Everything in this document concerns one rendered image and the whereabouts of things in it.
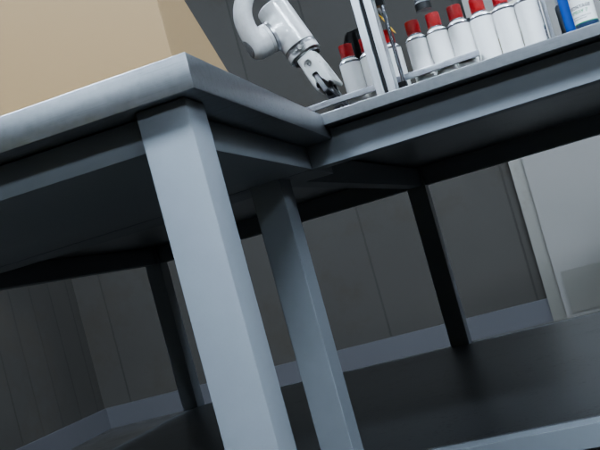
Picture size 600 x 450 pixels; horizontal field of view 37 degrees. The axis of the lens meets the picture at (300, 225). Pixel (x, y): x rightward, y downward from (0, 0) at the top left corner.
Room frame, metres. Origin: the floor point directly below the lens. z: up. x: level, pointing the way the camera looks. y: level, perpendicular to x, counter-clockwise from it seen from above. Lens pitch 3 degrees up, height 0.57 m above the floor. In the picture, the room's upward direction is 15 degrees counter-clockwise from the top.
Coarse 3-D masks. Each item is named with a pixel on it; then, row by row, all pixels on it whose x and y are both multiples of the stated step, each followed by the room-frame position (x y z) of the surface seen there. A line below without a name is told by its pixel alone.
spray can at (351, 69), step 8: (344, 48) 2.16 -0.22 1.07; (352, 48) 2.17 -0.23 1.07; (344, 56) 2.16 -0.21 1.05; (352, 56) 2.16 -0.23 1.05; (344, 64) 2.16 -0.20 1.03; (352, 64) 2.15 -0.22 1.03; (360, 64) 2.16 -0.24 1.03; (344, 72) 2.16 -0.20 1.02; (352, 72) 2.15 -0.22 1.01; (360, 72) 2.16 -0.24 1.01; (344, 80) 2.17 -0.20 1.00; (352, 80) 2.15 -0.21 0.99; (360, 80) 2.15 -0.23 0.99; (352, 88) 2.15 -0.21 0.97; (360, 88) 2.15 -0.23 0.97; (360, 96) 2.15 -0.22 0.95; (368, 96) 2.16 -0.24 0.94
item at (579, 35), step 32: (576, 32) 1.40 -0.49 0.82; (480, 64) 1.45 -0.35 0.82; (512, 64) 1.44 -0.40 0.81; (384, 96) 1.50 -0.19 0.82; (416, 96) 1.50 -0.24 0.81; (576, 96) 2.14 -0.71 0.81; (480, 128) 2.26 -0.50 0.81; (512, 128) 2.48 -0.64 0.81; (544, 128) 2.75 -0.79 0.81; (352, 160) 2.19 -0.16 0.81; (384, 160) 2.40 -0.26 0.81; (416, 160) 2.65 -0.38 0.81; (320, 192) 2.85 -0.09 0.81; (64, 256) 2.65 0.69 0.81
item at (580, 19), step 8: (568, 0) 2.00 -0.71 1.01; (576, 0) 1.98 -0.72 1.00; (584, 0) 1.98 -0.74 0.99; (592, 0) 1.99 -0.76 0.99; (576, 8) 1.99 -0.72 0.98; (584, 8) 1.98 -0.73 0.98; (592, 8) 1.98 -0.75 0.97; (576, 16) 1.99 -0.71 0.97; (584, 16) 1.98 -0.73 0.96; (592, 16) 1.98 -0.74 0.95; (576, 24) 2.00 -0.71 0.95; (584, 24) 1.98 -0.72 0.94
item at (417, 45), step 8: (408, 24) 2.11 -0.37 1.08; (416, 24) 2.11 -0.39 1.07; (408, 32) 2.11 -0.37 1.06; (416, 32) 2.11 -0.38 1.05; (408, 40) 2.11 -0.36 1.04; (416, 40) 2.10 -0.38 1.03; (424, 40) 2.10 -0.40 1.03; (408, 48) 2.11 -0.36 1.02; (416, 48) 2.10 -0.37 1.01; (424, 48) 2.10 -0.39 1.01; (416, 56) 2.10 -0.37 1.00; (424, 56) 2.10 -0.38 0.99; (416, 64) 2.10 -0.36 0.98; (424, 64) 2.10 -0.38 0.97; (432, 64) 2.10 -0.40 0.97; (432, 72) 2.10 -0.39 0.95; (416, 80) 2.12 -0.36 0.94
